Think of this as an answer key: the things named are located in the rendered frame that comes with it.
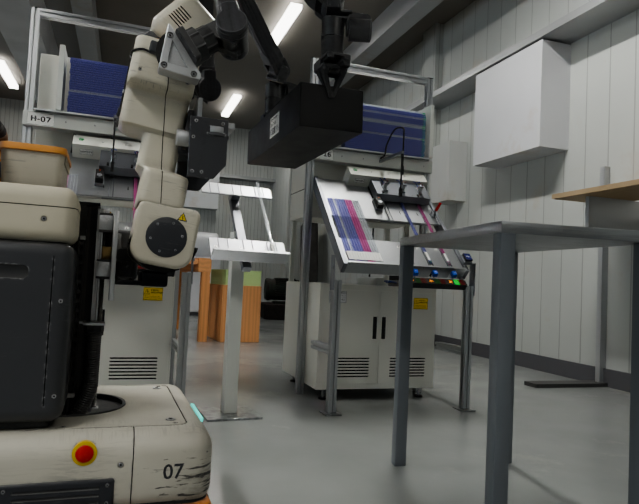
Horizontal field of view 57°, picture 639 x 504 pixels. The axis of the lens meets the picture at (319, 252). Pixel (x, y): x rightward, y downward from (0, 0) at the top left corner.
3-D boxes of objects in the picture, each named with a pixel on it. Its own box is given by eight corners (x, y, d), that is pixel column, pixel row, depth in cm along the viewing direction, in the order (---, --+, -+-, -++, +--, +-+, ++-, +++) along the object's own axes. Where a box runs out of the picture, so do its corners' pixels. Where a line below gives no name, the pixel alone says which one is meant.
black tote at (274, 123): (247, 164, 200) (248, 131, 201) (295, 169, 206) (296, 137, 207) (299, 125, 147) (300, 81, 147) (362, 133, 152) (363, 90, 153)
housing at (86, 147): (173, 177, 308) (176, 154, 299) (72, 167, 292) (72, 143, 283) (172, 168, 314) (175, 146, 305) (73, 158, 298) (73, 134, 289)
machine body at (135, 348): (167, 405, 283) (175, 276, 286) (4, 409, 260) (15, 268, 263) (157, 381, 344) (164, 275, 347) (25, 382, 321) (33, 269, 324)
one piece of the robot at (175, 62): (158, 67, 139) (168, 22, 140) (156, 74, 144) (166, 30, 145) (200, 80, 143) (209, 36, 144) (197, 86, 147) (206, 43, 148)
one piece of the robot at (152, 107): (80, 265, 137) (135, 18, 143) (84, 266, 173) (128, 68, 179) (191, 286, 146) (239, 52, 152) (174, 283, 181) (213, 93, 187)
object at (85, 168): (175, 210, 287) (176, 201, 284) (25, 197, 265) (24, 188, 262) (173, 171, 310) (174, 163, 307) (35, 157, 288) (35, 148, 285)
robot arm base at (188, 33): (171, 45, 149) (176, 27, 138) (197, 31, 152) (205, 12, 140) (190, 75, 151) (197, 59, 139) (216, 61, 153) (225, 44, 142)
